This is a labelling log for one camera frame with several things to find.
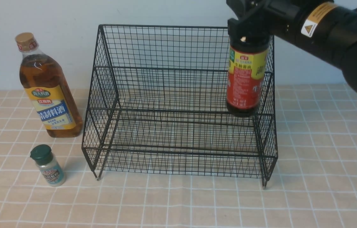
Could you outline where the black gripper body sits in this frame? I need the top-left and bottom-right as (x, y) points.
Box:
(226, 0), (272, 48)

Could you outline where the dark soy sauce bottle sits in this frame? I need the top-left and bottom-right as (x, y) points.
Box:
(226, 36), (271, 118)

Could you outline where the amber cooking wine bottle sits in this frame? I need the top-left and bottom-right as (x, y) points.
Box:
(15, 32), (83, 138)

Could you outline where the small green-capped seasoning shaker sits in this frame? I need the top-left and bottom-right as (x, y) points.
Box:
(30, 144), (66, 187)

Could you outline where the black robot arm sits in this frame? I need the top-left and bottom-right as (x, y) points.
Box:
(226, 0), (357, 92)

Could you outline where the beige checkered tablecloth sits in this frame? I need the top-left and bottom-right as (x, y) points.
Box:
(0, 84), (357, 228)

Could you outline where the black wire mesh rack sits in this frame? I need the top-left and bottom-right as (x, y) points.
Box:
(82, 24), (278, 187)

